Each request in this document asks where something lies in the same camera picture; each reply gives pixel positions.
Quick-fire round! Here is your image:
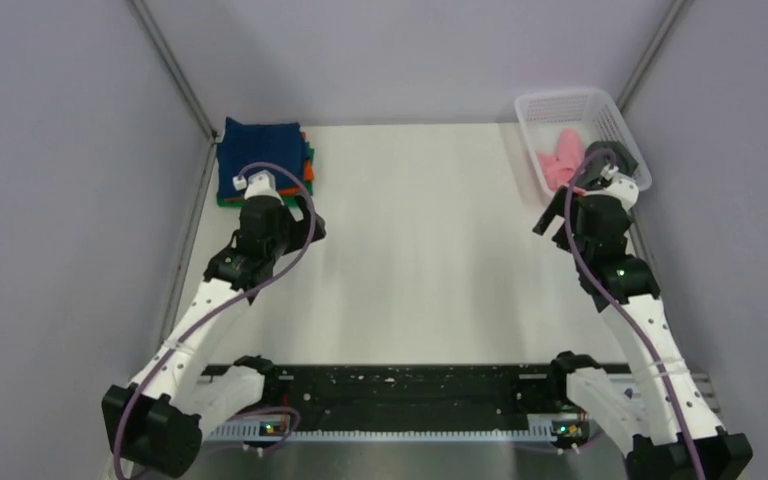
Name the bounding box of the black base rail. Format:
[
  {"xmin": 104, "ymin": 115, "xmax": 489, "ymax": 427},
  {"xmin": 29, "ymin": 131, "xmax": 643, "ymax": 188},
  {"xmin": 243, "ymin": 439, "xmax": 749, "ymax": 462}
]
[{"xmin": 201, "ymin": 362, "xmax": 630, "ymax": 435}]

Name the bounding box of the right aluminium frame post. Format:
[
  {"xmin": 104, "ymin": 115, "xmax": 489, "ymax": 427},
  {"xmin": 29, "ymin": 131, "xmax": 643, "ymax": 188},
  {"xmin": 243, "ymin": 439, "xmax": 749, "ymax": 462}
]
[{"xmin": 615, "ymin": 0, "xmax": 694, "ymax": 113}]

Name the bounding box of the dark grey t-shirt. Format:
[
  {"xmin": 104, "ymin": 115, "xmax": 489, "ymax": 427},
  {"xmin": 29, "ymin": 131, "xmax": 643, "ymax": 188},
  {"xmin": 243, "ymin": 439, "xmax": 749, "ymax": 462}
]
[{"xmin": 578, "ymin": 141, "xmax": 639, "ymax": 185}]

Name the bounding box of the left aluminium frame post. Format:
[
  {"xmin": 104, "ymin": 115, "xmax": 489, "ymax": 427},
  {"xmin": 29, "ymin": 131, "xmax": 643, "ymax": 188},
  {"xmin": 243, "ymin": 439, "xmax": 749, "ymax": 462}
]
[{"xmin": 126, "ymin": 0, "xmax": 217, "ymax": 142}]

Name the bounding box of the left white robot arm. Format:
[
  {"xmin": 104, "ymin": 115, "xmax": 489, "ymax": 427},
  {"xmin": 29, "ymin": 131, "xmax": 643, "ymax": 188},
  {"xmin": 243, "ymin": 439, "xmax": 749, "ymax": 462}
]
[{"xmin": 102, "ymin": 194, "xmax": 326, "ymax": 479}]

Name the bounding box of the pink t-shirt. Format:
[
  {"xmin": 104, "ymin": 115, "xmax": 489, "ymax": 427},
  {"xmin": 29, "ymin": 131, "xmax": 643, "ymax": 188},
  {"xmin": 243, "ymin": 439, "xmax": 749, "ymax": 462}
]
[{"xmin": 537, "ymin": 128, "xmax": 585, "ymax": 192}]

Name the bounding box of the folded navy blue t-shirt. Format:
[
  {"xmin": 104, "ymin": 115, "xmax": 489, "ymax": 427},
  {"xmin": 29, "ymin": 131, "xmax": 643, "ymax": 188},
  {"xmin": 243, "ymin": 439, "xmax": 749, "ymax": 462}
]
[{"xmin": 216, "ymin": 117, "xmax": 306, "ymax": 201}]

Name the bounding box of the folded green t-shirt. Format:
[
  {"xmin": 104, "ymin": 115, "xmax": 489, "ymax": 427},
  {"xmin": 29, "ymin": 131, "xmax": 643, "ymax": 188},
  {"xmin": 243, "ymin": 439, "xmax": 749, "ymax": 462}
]
[{"xmin": 216, "ymin": 142, "xmax": 315, "ymax": 207}]

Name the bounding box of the white plastic basket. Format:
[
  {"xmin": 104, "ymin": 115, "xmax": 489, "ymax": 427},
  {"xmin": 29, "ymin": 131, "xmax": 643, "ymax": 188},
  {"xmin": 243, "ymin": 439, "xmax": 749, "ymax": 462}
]
[{"xmin": 514, "ymin": 87, "xmax": 653, "ymax": 200}]

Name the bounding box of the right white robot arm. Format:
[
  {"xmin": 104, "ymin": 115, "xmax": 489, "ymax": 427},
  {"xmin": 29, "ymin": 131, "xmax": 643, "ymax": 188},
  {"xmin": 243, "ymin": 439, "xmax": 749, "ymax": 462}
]
[{"xmin": 533, "ymin": 187, "xmax": 754, "ymax": 479}]

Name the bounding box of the white slotted cable duct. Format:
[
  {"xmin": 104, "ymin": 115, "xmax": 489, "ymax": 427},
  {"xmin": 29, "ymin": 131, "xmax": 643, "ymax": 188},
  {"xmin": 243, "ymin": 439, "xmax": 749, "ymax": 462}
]
[{"xmin": 206, "ymin": 413, "xmax": 587, "ymax": 446}]

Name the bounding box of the aluminium frame post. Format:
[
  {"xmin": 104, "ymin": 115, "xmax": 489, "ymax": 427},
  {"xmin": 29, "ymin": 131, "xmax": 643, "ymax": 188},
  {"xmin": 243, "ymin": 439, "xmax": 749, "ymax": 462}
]
[
  {"xmin": 126, "ymin": 0, "xmax": 217, "ymax": 142},
  {"xmin": 615, "ymin": 0, "xmax": 694, "ymax": 113}
]

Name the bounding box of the folded orange t-shirt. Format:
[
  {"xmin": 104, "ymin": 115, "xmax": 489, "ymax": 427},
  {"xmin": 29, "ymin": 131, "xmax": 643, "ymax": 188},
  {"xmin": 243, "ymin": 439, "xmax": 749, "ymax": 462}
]
[{"xmin": 224, "ymin": 132, "xmax": 315, "ymax": 203}]

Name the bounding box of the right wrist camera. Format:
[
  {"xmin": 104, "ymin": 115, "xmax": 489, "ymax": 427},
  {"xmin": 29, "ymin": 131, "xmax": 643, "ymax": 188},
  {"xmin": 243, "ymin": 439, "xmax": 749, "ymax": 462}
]
[{"xmin": 598, "ymin": 165, "xmax": 640, "ymax": 210}]

